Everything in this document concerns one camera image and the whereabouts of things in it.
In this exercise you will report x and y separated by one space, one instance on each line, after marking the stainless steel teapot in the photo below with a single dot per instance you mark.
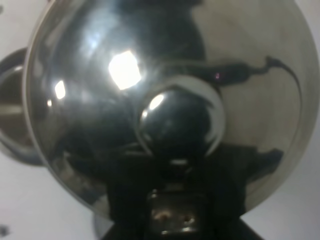
173 91

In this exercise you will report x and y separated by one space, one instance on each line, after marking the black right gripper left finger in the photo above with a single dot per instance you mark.
128 206

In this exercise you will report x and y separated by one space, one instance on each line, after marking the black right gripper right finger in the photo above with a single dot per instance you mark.
226 205

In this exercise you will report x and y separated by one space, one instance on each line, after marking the near stainless steel teacup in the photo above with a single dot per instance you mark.
15 140

